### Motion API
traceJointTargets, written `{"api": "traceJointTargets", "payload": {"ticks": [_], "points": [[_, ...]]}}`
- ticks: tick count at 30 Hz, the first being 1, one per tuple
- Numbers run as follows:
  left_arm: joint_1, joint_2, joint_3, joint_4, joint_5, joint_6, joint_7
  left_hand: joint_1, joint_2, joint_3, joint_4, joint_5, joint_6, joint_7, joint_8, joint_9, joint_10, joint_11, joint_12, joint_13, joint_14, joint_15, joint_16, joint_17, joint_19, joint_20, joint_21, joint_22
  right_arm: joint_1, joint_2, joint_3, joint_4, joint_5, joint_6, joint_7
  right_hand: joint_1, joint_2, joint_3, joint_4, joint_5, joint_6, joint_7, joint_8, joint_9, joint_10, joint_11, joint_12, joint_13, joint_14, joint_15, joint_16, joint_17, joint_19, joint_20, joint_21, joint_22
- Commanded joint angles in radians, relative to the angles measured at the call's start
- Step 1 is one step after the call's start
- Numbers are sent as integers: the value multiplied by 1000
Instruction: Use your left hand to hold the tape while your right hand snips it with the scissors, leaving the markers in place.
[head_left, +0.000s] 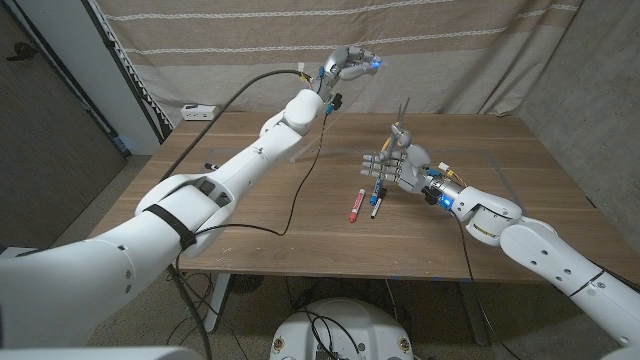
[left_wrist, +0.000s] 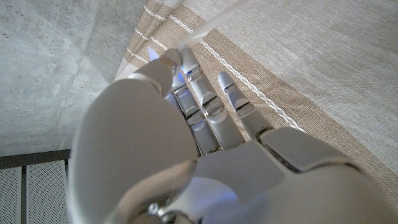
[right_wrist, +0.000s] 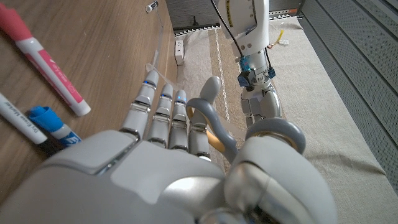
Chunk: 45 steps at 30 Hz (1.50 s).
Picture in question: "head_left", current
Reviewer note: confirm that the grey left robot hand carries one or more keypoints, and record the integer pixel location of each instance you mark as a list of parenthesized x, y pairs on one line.
[(345, 60)]

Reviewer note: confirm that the black metal frame bar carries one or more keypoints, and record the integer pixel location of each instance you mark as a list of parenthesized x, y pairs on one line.
[(124, 75)]

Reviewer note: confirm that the grey table leg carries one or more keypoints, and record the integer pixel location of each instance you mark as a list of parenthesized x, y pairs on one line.
[(472, 315)]

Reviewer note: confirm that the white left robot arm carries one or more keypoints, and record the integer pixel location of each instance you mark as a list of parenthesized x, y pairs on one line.
[(150, 225)]

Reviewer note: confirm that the red marker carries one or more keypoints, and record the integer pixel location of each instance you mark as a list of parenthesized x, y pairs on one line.
[(357, 205)]

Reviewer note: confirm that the black ribbed round object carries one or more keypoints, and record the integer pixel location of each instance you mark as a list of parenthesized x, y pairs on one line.
[(246, 284)]

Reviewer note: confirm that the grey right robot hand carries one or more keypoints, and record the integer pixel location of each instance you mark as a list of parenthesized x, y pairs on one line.
[(415, 170)]

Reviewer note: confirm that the white power strip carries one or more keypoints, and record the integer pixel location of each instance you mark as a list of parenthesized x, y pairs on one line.
[(200, 112)]

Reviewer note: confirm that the beige striped curtain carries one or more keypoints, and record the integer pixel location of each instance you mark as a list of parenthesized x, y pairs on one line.
[(450, 50)]

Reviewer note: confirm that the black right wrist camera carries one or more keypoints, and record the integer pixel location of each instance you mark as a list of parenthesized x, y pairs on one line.
[(429, 195)]

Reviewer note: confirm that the black marker with white label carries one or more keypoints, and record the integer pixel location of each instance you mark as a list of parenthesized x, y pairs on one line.
[(211, 166)]

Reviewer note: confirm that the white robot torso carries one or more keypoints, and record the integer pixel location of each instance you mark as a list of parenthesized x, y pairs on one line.
[(350, 325)]

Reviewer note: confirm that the blue marker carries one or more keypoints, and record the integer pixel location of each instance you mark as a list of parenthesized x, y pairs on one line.
[(374, 195)]

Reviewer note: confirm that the white table leg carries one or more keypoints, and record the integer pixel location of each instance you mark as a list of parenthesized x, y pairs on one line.
[(217, 302)]

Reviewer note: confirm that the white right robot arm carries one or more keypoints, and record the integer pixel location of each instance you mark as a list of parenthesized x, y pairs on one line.
[(550, 250)]

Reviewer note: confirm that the thin white black-capped marker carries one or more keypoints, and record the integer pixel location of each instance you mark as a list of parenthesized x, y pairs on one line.
[(376, 207)]

